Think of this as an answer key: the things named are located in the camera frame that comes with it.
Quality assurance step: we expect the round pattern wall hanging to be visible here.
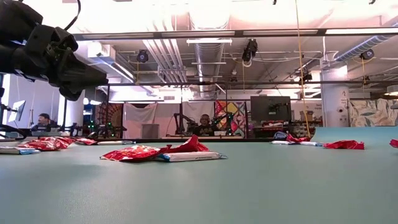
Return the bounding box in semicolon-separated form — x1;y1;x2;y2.
95;102;124;138

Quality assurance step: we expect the leaf pattern wall panel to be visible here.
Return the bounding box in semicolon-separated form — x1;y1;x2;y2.
349;98;398;127

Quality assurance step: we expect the long black horizontal bar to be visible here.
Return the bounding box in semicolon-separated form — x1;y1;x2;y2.
107;80;398;87

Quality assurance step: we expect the green table mat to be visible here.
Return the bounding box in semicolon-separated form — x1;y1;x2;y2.
0;126;398;224

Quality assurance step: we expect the black overhead frame beam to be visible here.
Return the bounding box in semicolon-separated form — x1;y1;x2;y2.
73;27;398;42

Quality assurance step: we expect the background robot workstation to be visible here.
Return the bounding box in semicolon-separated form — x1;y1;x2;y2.
58;121;127;140

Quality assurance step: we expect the black computer monitor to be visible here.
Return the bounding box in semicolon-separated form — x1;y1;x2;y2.
250;95;292;123

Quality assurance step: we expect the person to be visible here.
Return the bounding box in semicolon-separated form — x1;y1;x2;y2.
30;113;59;132
192;113;220;137

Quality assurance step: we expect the cluttered storage shelf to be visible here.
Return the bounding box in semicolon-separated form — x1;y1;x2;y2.
248;120;321;138

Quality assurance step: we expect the white hanging cloth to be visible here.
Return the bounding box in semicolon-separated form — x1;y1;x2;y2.
123;101;215;139

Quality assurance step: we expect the blue spiral ceiling duct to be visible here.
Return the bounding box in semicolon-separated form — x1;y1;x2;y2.
334;34;398;62

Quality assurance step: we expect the yellow hanging cord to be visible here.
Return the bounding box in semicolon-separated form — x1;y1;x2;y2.
294;0;312;138

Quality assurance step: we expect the gray chair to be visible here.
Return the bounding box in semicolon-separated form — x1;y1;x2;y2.
141;123;161;139

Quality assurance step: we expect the colourful patchwork quilt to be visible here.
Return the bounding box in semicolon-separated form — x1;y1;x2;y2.
214;100;249;138

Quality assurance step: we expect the white round column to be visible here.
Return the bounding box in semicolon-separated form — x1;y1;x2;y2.
57;90;86;130
320;65;351;128

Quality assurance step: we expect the silver ceiling duct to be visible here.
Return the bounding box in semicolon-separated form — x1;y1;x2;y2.
188;0;233;100

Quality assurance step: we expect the tilted computer monitor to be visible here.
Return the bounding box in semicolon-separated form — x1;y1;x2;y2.
7;100;27;123

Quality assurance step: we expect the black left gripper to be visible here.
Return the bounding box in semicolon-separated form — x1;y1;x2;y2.
18;24;109;102

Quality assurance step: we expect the black hanging cable reel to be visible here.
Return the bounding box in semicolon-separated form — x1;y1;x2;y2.
298;72;313;85
359;49;375;61
241;38;259;68
136;49;149;63

